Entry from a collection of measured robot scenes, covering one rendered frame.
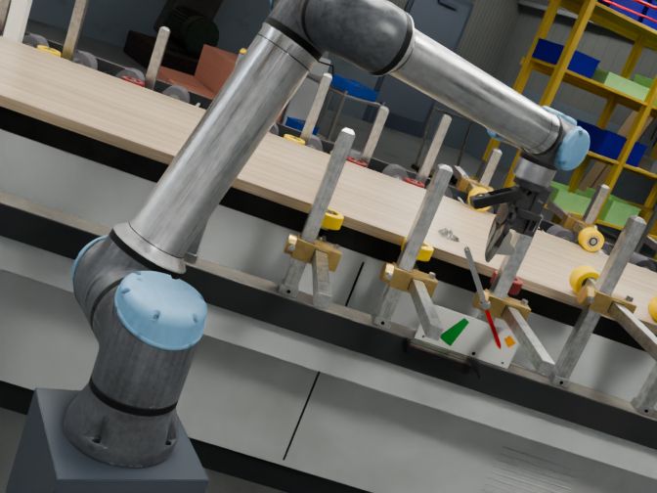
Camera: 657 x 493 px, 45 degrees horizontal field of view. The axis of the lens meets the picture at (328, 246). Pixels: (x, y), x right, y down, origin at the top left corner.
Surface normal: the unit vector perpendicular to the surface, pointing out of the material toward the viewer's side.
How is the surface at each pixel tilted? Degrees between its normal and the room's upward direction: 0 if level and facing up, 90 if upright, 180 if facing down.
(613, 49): 90
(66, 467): 0
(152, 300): 5
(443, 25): 90
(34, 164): 90
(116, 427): 70
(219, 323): 90
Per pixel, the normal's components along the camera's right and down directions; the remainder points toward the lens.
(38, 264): 0.04, 0.30
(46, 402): 0.35, -0.90
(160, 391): 0.53, 0.43
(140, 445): 0.57, 0.09
